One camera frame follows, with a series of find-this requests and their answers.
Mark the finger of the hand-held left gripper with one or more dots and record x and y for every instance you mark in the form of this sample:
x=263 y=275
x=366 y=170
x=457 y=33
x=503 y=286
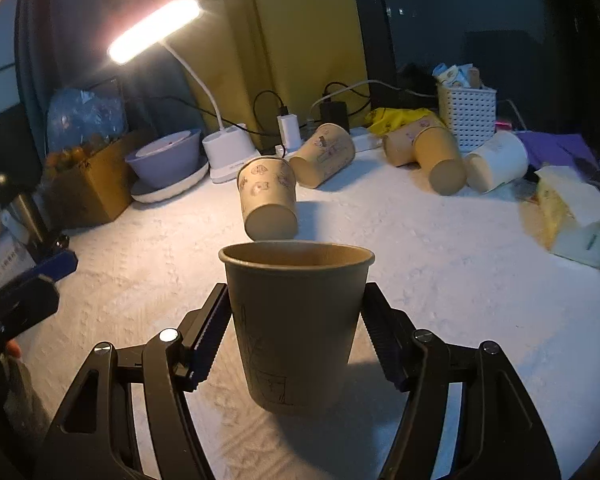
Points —
x=22 y=305
x=55 y=264

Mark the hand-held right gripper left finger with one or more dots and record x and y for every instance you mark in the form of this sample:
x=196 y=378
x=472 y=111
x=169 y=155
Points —
x=212 y=336

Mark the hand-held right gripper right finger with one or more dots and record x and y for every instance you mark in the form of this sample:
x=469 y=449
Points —
x=380 y=346

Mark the plain brown paper cup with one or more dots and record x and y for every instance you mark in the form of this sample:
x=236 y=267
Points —
x=295 y=330

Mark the brown printed paper cup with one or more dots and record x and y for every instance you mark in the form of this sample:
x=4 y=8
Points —
x=267 y=195
x=405 y=145
x=325 y=155

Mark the white paper cup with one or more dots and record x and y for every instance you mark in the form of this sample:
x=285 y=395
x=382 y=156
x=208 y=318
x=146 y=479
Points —
x=497 y=160

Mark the person's left hand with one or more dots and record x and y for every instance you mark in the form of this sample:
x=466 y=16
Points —
x=13 y=348

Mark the cardboard box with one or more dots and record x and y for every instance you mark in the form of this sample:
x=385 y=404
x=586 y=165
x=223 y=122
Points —
x=97 y=185

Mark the blue plastic bag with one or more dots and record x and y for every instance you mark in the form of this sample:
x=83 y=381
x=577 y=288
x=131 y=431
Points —
x=85 y=115

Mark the white plate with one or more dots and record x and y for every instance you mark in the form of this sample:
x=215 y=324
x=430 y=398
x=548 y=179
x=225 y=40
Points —
x=167 y=191

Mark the purple bowl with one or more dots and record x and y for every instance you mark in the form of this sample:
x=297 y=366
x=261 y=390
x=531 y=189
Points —
x=165 y=157

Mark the white desk lamp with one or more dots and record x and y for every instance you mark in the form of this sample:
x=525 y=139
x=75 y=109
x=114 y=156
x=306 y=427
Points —
x=230 y=152

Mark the white power strip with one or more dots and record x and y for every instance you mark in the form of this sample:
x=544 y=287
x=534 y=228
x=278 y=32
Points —
x=362 y=140

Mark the white charger plug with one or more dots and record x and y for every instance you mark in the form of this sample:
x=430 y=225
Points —
x=289 y=127

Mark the yellow cloth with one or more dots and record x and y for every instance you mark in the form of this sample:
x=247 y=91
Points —
x=395 y=119

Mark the tissue pack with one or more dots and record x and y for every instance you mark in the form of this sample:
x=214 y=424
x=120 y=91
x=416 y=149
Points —
x=570 y=210

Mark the black charger plug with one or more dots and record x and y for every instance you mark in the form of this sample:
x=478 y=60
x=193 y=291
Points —
x=335 y=115

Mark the white lattice basket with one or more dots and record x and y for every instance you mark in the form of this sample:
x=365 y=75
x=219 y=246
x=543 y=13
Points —
x=467 y=112

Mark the purple cloth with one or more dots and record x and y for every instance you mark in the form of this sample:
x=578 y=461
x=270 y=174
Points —
x=555 y=147

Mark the packets in basket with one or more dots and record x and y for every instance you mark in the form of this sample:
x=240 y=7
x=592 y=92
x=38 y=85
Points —
x=455 y=75

